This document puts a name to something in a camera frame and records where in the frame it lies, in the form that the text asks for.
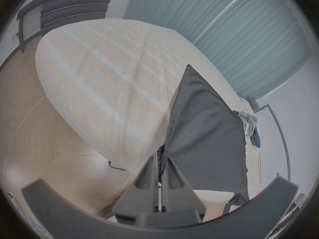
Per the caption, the black T-shirt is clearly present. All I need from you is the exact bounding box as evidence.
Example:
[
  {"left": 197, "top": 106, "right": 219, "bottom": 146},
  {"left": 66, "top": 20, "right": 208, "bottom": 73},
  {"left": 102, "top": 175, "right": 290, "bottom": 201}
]
[{"left": 158, "top": 64, "right": 250, "bottom": 206}]

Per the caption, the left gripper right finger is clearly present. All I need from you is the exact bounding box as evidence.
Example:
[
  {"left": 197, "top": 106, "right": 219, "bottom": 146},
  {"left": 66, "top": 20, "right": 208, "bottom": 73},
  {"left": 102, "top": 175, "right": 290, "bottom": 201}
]
[{"left": 161, "top": 156, "right": 207, "bottom": 221}]

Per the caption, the grey garment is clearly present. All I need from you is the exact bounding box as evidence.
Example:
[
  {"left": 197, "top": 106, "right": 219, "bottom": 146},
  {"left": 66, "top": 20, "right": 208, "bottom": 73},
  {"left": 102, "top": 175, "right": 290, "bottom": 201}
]
[{"left": 239, "top": 111, "right": 258, "bottom": 137}]

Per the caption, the blue-green curtain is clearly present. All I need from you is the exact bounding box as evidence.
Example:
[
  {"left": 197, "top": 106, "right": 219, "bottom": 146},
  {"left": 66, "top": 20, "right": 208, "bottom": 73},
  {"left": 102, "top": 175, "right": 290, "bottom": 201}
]
[
  {"left": 123, "top": 0, "right": 250, "bottom": 44},
  {"left": 193, "top": 0, "right": 316, "bottom": 99}
]

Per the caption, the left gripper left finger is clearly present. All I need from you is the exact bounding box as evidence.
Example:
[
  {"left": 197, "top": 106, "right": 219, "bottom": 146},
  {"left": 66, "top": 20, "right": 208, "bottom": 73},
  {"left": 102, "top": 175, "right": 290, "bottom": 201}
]
[{"left": 112, "top": 152, "right": 160, "bottom": 223}]

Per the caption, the grey bedside table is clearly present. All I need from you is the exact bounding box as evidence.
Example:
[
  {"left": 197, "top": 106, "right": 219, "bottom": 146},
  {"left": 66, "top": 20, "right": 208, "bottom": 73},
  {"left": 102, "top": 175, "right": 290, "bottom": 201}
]
[{"left": 238, "top": 93, "right": 260, "bottom": 110}]

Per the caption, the black chest of drawers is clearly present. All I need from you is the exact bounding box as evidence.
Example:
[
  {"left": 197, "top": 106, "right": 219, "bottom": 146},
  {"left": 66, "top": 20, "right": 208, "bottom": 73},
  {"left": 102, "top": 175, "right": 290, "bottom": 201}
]
[{"left": 40, "top": 0, "right": 111, "bottom": 37}]

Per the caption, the white printed pillow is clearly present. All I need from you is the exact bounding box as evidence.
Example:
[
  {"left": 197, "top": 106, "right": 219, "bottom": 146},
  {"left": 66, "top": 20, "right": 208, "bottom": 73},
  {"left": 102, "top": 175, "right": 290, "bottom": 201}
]
[{"left": 240, "top": 97, "right": 251, "bottom": 112}]

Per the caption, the bed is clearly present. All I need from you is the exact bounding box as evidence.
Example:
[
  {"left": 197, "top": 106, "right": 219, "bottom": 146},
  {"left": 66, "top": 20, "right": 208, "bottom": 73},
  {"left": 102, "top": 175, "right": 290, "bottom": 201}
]
[{"left": 35, "top": 18, "right": 291, "bottom": 216}]

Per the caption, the black cable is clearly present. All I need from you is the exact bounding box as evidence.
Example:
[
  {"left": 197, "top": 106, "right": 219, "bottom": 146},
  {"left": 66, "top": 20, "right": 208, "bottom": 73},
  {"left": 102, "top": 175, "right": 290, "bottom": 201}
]
[
  {"left": 14, "top": 33, "right": 37, "bottom": 65},
  {"left": 108, "top": 160, "right": 125, "bottom": 171}
]

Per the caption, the dark blue garment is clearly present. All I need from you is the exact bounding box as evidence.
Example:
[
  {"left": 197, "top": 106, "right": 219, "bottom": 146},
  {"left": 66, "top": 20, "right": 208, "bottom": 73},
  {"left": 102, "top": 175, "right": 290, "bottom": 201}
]
[{"left": 250, "top": 133, "right": 261, "bottom": 149}]

